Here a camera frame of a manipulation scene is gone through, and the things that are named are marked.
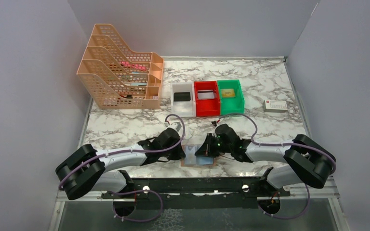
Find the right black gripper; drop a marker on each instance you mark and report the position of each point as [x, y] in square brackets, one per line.
[205, 148]

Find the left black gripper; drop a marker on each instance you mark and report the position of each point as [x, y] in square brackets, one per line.
[179, 154]

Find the white VIP card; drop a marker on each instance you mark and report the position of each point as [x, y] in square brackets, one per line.
[190, 158]

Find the light blue credit card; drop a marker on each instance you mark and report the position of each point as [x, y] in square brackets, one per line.
[205, 160]

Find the black credit card from holder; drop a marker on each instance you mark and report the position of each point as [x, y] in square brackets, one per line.
[182, 96]

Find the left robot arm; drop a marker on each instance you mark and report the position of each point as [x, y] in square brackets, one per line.
[88, 169]

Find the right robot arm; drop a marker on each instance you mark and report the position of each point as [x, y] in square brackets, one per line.
[304, 160]

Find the gold card in green bin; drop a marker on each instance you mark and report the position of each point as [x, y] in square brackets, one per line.
[228, 93]

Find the white card in red bin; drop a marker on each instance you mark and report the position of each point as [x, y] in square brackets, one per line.
[205, 95]

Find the white plastic bin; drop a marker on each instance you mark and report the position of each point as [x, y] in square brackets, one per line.
[183, 109]

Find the green plastic bin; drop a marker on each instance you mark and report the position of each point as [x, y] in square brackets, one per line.
[231, 105]

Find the red plastic bin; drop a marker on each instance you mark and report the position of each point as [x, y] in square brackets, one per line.
[205, 108]

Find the white box with red label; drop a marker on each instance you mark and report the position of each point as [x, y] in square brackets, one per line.
[275, 106]

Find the red black stamp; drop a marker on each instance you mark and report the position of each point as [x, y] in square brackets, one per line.
[127, 96]

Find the peach plastic file organizer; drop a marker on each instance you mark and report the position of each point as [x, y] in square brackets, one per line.
[106, 80]

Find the pink items in organizer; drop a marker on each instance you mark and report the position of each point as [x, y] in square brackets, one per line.
[133, 67]

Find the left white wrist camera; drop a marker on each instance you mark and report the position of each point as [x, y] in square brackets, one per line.
[176, 126]

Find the black mounting rail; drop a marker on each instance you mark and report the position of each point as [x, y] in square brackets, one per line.
[199, 184]

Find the aluminium frame rail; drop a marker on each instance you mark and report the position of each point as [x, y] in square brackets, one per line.
[295, 191]

